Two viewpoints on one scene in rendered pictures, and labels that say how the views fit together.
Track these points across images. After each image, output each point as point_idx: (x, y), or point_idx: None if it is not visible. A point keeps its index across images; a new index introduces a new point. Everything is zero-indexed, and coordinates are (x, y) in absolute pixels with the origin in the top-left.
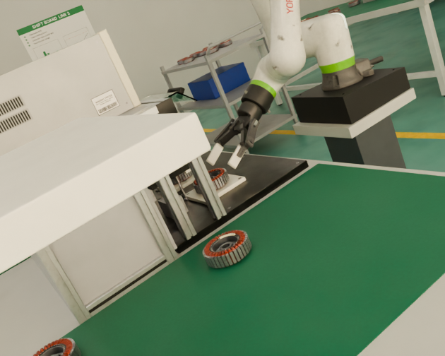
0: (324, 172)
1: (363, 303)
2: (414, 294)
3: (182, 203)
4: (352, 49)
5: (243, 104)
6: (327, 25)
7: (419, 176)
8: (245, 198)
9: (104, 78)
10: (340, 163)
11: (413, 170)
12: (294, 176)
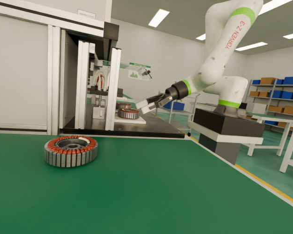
0: (191, 146)
1: None
2: None
3: (102, 112)
4: (241, 100)
5: (170, 87)
6: (236, 80)
7: None
8: (133, 130)
9: (95, 3)
10: (205, 147)
11: (280, 195)
12: (172, 138)
